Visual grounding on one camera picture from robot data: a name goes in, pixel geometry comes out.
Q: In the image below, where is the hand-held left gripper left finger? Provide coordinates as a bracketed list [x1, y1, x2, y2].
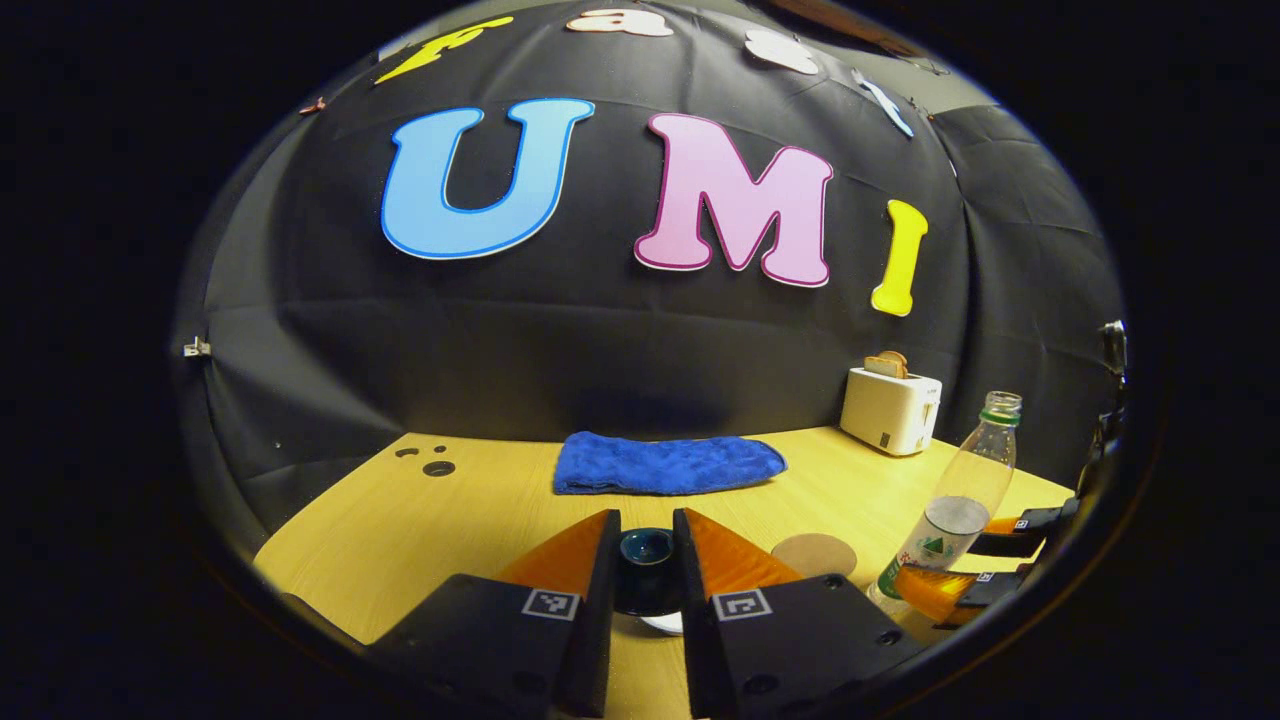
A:
[365, 508, 623, 720]

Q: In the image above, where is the dark blue teacup lid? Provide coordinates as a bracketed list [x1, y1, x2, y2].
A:
[612, 527, 686, 617]

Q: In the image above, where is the white toaster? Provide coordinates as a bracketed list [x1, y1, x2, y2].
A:
[840, 366, 943, 457]

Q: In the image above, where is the blue towel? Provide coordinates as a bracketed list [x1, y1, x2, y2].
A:
[552, 431, 789, 497]

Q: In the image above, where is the clear plastic water bottle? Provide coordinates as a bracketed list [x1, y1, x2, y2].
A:
[866, 391, 1024, 616]

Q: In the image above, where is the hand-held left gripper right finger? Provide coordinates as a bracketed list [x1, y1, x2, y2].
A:
[672, 507, 926, 720]

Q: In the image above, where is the round brown coaster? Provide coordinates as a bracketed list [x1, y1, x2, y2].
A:
[770, 533, 859, 581]

